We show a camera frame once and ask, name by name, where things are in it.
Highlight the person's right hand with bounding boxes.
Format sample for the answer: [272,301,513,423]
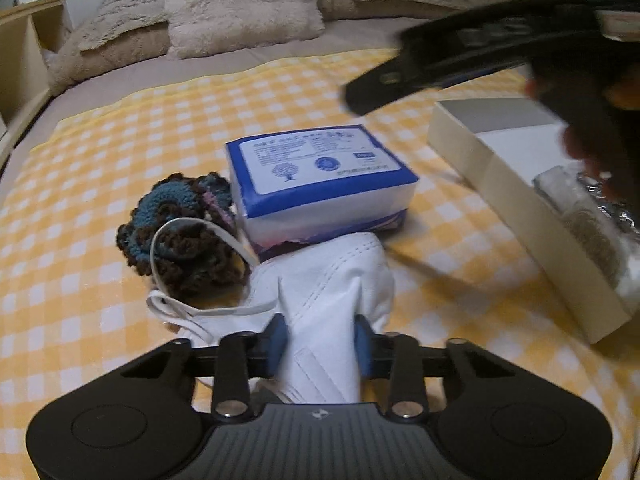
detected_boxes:
[562,72,640,202]

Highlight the blue and white tissue pack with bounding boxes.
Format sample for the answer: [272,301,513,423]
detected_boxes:
[225,125,420,262]

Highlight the white face mask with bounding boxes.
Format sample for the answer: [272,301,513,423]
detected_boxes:
[146,218,396,406]

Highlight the grey bed mattress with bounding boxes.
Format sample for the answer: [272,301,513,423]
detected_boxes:
[0,7,501,181]

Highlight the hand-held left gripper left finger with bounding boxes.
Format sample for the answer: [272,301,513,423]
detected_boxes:
[120,313,291,418]

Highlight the dark crocheted yarn piece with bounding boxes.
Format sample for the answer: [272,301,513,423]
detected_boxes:
[116,172,251,302]

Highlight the silver foil packet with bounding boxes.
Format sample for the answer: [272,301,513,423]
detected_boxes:
[532,166,640,241]

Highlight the yellow checked blanket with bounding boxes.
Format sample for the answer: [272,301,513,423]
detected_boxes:
[0,47,640,480]

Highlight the beige fleece blanket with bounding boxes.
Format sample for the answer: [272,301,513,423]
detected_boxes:
[46,24,172,97]

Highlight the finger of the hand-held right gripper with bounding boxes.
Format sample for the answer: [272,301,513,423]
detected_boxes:
[344,0,602,117]

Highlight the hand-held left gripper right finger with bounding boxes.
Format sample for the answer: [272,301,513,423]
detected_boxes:
[352,313,516,418]

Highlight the fluffy cream pillow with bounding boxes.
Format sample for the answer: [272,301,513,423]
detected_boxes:
[164,0,327,59]

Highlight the white cardboard box tray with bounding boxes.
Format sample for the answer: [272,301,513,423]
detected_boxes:
[427,95,640,345]

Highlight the wooden bedside shelf unit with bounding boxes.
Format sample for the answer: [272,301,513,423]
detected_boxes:
[0,0,74,168]

